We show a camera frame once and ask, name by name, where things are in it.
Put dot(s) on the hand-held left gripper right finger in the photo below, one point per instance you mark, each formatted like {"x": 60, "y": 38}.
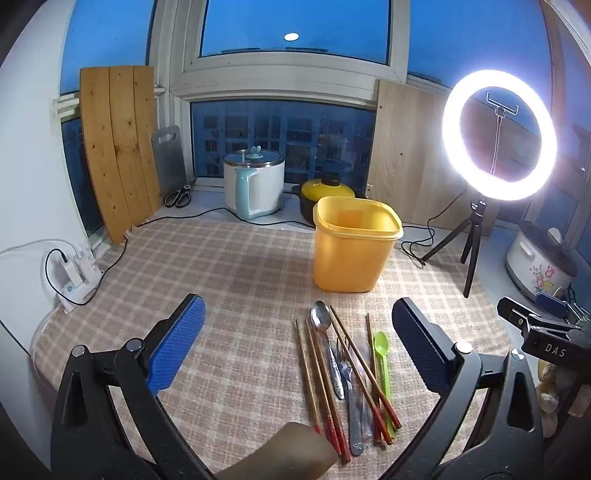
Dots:
{"x": 420, "y": 350}

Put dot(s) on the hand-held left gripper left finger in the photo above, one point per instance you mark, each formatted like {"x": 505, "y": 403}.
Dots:
{"x": 178, "y": 346}

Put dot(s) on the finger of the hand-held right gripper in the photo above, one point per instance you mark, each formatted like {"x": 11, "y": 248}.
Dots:
{"x": 554, "y": 304}
{"x": 515, "y": 314}

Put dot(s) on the green plastic spoon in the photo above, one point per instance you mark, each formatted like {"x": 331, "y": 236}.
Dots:
{"x": 381, "y": 344}

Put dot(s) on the group of wooden chopsticks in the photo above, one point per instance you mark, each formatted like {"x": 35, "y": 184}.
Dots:
{"x": 392, "y": 415}

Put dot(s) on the pale translucent utensil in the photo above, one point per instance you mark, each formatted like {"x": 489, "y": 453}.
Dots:
{"x": 367, "y": 415}

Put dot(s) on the metal fork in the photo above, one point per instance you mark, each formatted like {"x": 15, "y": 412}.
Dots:
{"x": 355, "y": 429}

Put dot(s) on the metal spoon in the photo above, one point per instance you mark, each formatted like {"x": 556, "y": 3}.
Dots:
{"x": 319, "y": 316}

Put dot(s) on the yellow plastic container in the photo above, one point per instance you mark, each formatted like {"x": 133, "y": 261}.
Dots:
{"x": 351, "y": 258}

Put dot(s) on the person's right hand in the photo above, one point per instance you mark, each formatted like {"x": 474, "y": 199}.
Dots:
{"x": 548, "y": 397}

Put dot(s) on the person's left hand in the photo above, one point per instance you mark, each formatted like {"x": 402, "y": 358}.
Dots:
{"x": 295, "y": 452}

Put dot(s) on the white floral rice cooker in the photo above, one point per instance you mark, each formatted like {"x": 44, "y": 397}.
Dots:
{"x": 531, "y": 267}

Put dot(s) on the beige plaid tablecloth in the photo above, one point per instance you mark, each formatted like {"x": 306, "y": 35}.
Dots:
{"x": 231, "y": 277}

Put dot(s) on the black tripod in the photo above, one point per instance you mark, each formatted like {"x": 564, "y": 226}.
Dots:
{"x": 475, "y": 230}

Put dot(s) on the white power strip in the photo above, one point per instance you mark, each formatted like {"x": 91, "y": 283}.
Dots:
{"x": 90, "y": 277}

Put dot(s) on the white charger adapter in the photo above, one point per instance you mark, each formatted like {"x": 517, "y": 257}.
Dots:
{"x": 69, "y": 270}

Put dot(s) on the white electric pot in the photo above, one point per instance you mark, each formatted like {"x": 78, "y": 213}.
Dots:
{"x": 263, "y": 184}

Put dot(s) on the grey cutting board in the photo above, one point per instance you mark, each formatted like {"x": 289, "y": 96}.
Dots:
{"x": 171, "y": 161}

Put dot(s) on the black casserole with yellow lid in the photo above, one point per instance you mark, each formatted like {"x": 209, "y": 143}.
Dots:
{"x": 323, "y": 191}

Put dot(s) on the light wooden panel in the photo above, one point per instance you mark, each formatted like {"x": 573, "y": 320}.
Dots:
{"x": 406, "y": 152}

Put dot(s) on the phone holder on gooseneck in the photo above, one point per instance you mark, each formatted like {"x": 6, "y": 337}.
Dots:
{"x": 501, "y": 110}

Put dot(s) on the pine slat board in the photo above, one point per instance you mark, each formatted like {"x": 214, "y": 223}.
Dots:
{"x": 120, "y": 147}

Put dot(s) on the white window frame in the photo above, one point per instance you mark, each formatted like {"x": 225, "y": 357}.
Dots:
{"x": 277, "y": 78}

